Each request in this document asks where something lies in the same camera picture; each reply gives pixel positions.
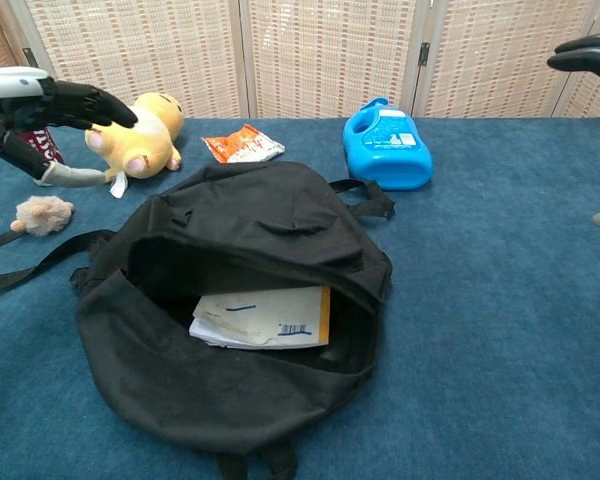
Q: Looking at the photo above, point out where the white book yellow spine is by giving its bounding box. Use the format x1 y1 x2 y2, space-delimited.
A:
188 285 332 351

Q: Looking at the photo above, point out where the blue carpet table cover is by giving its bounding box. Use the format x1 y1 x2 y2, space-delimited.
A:
0 117 600 480

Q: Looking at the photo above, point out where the blue detergent pump bottle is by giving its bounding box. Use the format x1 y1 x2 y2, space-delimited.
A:
342 96 434 192

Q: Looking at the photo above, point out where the yellow plush toy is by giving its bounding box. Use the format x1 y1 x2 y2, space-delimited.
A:
84 92 185 199

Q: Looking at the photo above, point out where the orange white snack packet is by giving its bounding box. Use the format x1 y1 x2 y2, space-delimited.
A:
201 123 286 165

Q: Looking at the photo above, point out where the beige fluffy keychain toy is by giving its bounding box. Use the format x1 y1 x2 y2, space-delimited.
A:
9 195 76 237

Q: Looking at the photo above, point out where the black fabric backpack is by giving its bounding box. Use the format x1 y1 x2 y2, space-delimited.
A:
0 160 396 480

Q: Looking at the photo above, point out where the Costa coffee bottle yellow cap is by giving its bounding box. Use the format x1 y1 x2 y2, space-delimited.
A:
17 126 67 188

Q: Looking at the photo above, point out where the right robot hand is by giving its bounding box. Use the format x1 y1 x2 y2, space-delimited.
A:
546 32 600 234

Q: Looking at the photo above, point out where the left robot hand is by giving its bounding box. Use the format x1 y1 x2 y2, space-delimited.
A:
0 66 139 190

